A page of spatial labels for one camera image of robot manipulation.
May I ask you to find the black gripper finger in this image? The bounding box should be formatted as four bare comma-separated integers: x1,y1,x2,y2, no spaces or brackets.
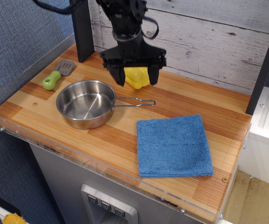
148,66,159,84
108,66,126,86

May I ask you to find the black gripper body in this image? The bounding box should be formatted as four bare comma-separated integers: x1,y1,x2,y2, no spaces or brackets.
99,36,166,69

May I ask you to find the blue microfiber cloth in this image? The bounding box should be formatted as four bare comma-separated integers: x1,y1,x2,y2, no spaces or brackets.
136,114,214,178

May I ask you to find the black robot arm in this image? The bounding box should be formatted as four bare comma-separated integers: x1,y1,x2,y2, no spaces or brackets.
97,0,166,86

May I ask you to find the yellow toy bell pepper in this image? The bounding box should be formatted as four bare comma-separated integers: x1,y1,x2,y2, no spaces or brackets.
124,67,149,90

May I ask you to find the stainless steel pan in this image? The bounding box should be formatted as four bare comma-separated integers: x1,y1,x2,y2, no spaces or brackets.
56,80,156,130

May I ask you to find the grey cabinet with button panel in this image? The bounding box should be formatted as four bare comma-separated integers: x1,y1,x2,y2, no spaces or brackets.
30,145,198,224

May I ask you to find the white ridged side appliance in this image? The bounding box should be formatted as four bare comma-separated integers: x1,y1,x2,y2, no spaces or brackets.
238,87,269,183

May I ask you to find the yellow object bottom left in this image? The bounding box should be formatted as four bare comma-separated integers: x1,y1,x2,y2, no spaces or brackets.
2,213,26,224

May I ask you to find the black cable loop on wrist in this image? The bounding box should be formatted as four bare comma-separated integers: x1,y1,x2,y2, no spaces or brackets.
141,16,159,40

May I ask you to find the green handled grey spatula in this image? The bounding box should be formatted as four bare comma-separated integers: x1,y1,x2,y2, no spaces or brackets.
42,60,75,91

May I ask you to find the dark grey left post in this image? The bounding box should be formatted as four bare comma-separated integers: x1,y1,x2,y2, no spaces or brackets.
72,0,95,63

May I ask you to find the dark grey post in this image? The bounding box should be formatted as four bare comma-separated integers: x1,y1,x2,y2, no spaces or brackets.
245,47,269,115
72,0,95,63

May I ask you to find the clear acrylic guard rail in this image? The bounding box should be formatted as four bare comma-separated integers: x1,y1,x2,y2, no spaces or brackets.
0,36,251,224

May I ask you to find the dark grey right post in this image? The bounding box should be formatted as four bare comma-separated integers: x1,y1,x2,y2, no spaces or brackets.
245,47,269,115

